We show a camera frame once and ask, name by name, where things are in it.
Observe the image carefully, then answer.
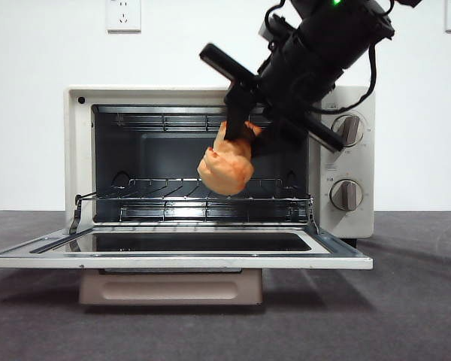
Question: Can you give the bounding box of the orange-brown bread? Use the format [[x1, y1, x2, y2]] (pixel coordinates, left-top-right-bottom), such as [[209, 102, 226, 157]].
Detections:
[[197, 120, 263, 196]]

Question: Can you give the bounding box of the glass oven door with handle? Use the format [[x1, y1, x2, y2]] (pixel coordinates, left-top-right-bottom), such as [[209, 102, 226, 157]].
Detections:
[[0, 224, 374, 306]]

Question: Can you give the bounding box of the cream Toshiba toaster oven body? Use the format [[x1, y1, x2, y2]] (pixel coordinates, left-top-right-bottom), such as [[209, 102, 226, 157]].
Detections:
[[63, 84, 377, 249]]

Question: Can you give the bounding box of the cream temperature knob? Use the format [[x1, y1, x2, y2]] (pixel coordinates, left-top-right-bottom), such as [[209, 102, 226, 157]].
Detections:
[[330, 114, 365, 148]]

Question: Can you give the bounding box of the cream timer knob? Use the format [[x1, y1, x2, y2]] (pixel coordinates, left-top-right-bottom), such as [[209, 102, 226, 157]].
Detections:
[[329, 179, 364, 212]]

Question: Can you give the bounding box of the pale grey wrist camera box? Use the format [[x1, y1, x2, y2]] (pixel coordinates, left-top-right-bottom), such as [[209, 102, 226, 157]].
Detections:
[[258, 18, 277, 43]]

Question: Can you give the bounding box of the metal wire oven rack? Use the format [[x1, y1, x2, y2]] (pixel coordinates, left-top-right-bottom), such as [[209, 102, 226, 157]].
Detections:
[[74, 178, 313, 226]]

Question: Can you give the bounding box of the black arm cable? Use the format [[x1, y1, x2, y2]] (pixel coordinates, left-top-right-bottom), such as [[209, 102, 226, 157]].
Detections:
[[310, 35, 379, 114]]

